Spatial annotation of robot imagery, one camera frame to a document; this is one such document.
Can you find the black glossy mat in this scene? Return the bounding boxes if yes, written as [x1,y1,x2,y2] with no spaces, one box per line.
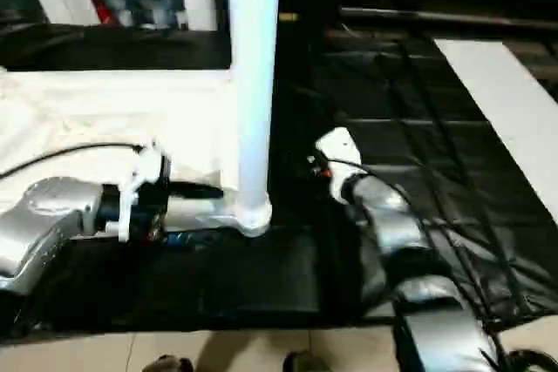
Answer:
[0,5,558,334]

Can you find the white flat board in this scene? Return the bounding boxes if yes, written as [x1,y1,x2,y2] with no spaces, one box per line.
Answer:
[433,38,558,216]

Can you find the dark rounded robot body part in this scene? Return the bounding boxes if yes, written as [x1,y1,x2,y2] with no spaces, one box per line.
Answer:
[282,349,328,372]
[152,354,195,372]

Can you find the white plastic table leg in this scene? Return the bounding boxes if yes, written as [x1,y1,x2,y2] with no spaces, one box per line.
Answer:
[224,0,282,227]

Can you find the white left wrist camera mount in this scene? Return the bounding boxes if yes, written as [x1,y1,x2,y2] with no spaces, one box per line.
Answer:
[104,139,165,243]

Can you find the coiled black floor cables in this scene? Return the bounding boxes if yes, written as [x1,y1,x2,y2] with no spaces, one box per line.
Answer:
[507,348,558,372]

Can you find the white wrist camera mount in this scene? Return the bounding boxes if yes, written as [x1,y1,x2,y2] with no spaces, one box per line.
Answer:
[104,139,165,243]
[314,126,363,206]

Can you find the black horizontal bar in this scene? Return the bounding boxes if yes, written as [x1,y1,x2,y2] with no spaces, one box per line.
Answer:
[339,6,558,29]

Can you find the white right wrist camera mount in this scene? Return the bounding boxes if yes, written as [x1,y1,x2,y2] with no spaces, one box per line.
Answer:
[314,126,363,206]

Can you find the white plastic stool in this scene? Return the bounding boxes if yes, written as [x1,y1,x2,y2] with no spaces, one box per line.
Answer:
[0,65,274,240]

